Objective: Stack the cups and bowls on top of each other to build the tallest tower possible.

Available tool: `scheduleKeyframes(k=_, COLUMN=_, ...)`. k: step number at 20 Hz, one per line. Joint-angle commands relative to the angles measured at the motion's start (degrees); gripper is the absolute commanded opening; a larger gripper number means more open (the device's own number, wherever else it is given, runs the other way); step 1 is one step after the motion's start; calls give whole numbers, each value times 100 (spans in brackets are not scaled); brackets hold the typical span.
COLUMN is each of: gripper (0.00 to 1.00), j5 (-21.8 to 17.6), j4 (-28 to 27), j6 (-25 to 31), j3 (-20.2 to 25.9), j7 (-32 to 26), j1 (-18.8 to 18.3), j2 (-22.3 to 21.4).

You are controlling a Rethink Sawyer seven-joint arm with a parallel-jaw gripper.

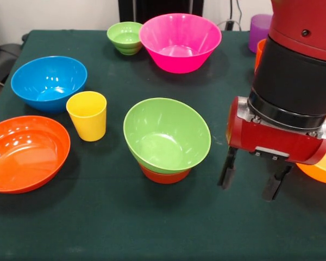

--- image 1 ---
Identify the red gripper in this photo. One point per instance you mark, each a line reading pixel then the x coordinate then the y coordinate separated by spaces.
pixel 274 138

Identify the large yellow-orange bowl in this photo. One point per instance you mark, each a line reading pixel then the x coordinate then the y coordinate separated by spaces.
pixel 323 171

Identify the small orange bowl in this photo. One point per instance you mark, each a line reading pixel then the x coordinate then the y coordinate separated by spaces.
pixel 165 178

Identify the large green bowl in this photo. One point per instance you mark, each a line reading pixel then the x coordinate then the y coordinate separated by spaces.
pixel 165 136

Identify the small green ribbed bowl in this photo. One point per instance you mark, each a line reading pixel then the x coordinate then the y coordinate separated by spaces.
pixel 125 36

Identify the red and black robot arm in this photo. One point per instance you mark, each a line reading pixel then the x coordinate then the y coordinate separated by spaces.
pixel 298 54

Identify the dark green tablecloth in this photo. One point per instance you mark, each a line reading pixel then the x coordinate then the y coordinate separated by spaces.
pixel 152 217

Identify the orange cup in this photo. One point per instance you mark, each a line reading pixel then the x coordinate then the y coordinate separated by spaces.
pixel 259 54

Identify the purple cup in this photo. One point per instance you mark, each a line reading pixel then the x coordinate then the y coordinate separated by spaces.
pixel 258 30

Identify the black power adapter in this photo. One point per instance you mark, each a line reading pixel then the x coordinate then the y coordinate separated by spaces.
pixel 229 25

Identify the large pink bowl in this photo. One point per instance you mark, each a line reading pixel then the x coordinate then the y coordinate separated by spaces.
pixel 179 35

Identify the yellow cup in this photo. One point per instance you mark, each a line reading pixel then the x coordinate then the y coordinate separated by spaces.
pixel 88 122

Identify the blue bowl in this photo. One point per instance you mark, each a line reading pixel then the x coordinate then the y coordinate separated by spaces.
pixel 49 81

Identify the wide shallow orange bowl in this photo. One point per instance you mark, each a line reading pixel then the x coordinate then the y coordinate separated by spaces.
pixel 24 155

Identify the small black knob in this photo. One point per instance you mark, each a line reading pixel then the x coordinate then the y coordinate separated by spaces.
pixel 25 37

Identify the dark grey chair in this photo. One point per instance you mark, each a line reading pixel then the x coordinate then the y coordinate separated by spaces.
pixel 2 62

